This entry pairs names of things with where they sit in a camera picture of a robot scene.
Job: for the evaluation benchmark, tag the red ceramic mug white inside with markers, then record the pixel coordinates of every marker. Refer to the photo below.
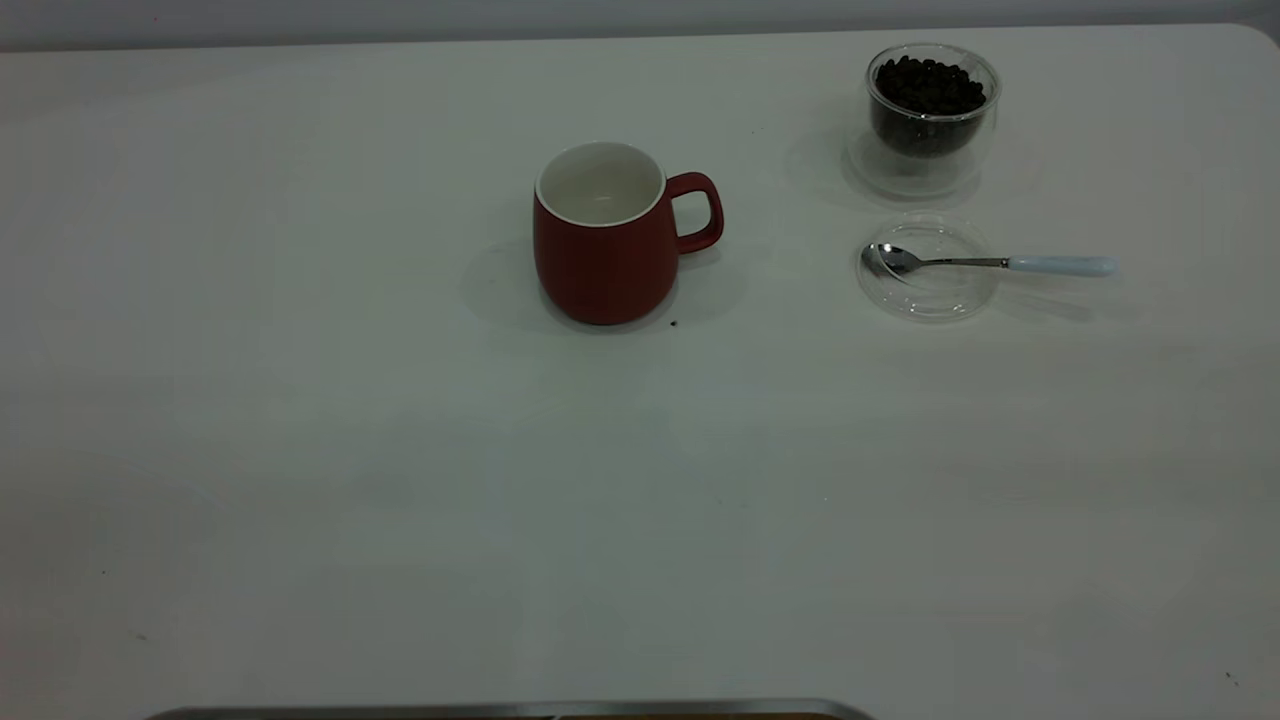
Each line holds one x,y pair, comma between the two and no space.
600,270

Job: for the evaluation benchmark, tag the glass cup of coffee beans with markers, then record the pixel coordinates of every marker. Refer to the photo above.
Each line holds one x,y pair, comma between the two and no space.
930,95

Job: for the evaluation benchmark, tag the clear glass saucer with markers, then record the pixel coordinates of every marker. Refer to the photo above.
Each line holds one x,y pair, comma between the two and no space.
930,300

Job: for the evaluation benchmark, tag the double-wall clear glass cup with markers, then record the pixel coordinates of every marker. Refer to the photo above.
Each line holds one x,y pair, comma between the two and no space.
920,175

